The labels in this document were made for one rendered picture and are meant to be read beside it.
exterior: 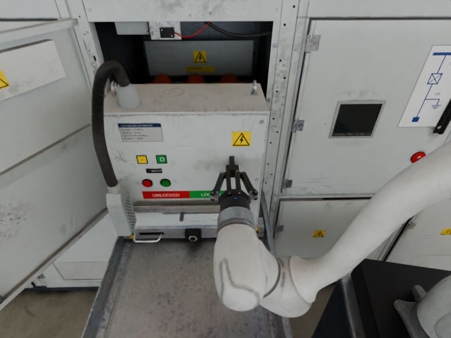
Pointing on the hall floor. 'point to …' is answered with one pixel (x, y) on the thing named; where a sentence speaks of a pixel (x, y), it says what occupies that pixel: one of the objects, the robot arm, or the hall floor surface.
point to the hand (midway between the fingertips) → (231, 166)
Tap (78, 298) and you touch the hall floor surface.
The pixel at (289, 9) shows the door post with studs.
